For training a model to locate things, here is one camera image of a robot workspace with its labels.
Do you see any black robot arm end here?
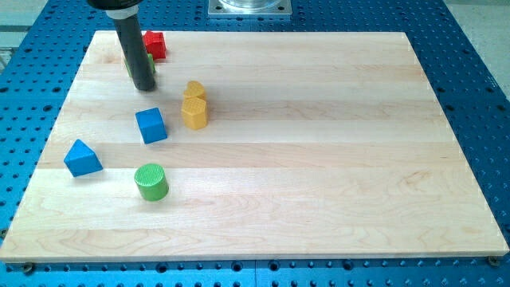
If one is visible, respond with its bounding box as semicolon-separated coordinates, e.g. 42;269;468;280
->
87;0;143;10

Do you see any light wooden board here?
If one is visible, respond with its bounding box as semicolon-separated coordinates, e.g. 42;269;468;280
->
1;31;508;263

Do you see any yellow pentagon block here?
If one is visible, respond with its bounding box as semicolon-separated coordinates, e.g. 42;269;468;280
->
181;97;208;130

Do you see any yellow heart block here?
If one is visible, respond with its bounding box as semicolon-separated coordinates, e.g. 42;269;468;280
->
183;81;206;100

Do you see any blue cube block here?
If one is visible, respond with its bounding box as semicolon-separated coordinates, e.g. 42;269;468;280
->
135;108;167;144

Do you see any green cylinder block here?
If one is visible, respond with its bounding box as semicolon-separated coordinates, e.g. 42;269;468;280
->
134;163;169;202

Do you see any green block behind rod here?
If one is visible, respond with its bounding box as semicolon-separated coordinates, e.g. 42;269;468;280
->
124;53;156;78

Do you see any red wooden block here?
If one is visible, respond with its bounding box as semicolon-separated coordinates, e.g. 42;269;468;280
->
143;30;167;60

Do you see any blue triangle block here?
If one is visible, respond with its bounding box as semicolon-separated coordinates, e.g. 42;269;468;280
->
64;140;103;177

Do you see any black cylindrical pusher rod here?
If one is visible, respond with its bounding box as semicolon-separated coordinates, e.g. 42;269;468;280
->
106;5;155;91

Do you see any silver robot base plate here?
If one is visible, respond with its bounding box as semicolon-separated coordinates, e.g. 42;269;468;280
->
208;0;292;16

